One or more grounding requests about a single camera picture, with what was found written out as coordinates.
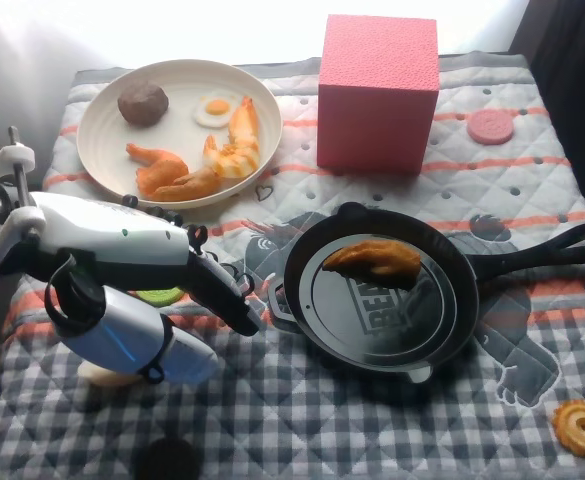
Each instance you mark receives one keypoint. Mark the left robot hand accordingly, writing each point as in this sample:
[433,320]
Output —
[102,235]

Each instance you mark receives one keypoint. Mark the black frying pan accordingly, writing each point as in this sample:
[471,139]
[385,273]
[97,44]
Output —
[347,325]

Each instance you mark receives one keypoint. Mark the red cube box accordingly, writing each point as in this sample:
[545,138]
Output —
[377,100]

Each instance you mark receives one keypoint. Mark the green sandwich cookie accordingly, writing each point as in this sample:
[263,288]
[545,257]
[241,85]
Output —
[159,296]

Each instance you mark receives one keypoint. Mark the toy fried chicken drumstick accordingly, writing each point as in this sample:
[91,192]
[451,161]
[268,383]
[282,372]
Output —
[162,167]

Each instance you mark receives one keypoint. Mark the toy fried chicken piece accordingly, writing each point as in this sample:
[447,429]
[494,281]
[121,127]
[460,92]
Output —
[194,185]

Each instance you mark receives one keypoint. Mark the cream round plate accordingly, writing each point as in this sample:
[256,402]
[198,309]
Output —
[177,130]

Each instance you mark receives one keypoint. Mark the brown toy meat patty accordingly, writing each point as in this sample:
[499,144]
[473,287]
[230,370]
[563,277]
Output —
[142,102]

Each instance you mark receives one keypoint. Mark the white toy dumpling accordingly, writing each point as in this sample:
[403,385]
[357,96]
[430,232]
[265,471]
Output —
[102,376]

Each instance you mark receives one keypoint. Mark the toy shrimp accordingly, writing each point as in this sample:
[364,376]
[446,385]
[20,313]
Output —
[243,125]
[232,162]

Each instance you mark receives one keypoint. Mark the toy fried egg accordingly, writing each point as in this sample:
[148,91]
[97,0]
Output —
[216,110]

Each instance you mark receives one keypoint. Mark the dark brown sandwich cookie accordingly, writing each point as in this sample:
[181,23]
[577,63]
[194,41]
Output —
[167,462]

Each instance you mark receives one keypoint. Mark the grey quilt with bear print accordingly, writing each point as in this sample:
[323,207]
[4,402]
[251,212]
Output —
[272,425]

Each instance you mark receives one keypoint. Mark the toy fried pastry piece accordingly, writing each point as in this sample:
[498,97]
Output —
[372,257]

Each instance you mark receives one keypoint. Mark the pink sandwich cookie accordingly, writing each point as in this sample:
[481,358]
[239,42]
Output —
[489,127]

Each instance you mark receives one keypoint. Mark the black curtain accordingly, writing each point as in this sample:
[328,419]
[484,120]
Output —
[572,75]

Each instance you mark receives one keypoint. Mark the swirl butter cookie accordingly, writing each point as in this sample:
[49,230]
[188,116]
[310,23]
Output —
[574,425]

